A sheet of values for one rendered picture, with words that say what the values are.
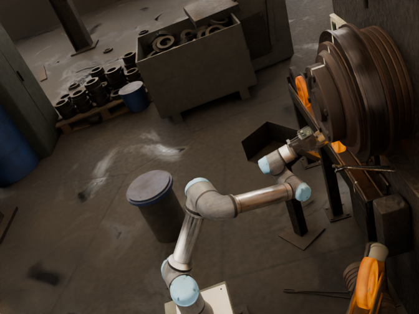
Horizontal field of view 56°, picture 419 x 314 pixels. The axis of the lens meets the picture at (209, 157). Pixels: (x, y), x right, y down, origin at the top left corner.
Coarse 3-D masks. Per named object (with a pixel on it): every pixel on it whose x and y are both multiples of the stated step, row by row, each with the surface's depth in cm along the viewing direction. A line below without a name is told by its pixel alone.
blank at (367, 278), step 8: (360, 264) 122; (368, 264) 122; (376, 264) 127; (360, 272) 120; (368, 272) 119; (376, 272) 128; (360, 280) 119; (368, 280) 119; (376, 280) 129; (360, 288) 119; (368, 288) 120; (376, 288) 129; (360, 296) 119; (368, 296) 120; (360, 304) 121; (368, 304) 121
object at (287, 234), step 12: (264, 132) 218; (276, 132) 216; (288, 132) 208; (252, 144) 214; (264, 144) 221; (276, 144) 219; (252, 156) 217; (300, 156) 201; (288, 168) 198; (288, 204) 226; (300, 204) 227; (300, 216) 230; (288, 228) 246; (300, 228) 234; (312, 228) 240; (324, 228) 237; (288, 240) 239; (300, 240) 236; (312, 240) 233
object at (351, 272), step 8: (352, 264) 152; (344, 272) 154; (352, 272) 150; (344, 280) 154; (352, 280) 148; (384, 296) 140; (384, 304) 137; (392, 304) 138; (384, 312) 136; (392, 312) 136
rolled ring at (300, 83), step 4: (300, 76) 232; (296, 80) 236; (300, 80) 228; (304, 80) 228; (296, 84) 240; (300, 84) 227; (304, 84) 227; (300, 88) 241; (304, 88) 226; (300, 92) 242; (304, 92) 226; (300, 96) 242; (304, 96) 227; (308, 96) 227; (304, 100) 230; (304, 104) 234; (308, 104) 231
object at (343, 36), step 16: (336, 32) 128; (352, 32) 124; (352, 48) 119; (352, 64) 116; (368, 64) 116; (368, 80) 115; (368, 96) 116; (384, 96) 115; (368, 112) 116; (384, 112) 117; (368, 128) 119; (384, 128) 120; (368, 144) 124; (384, 144) 125
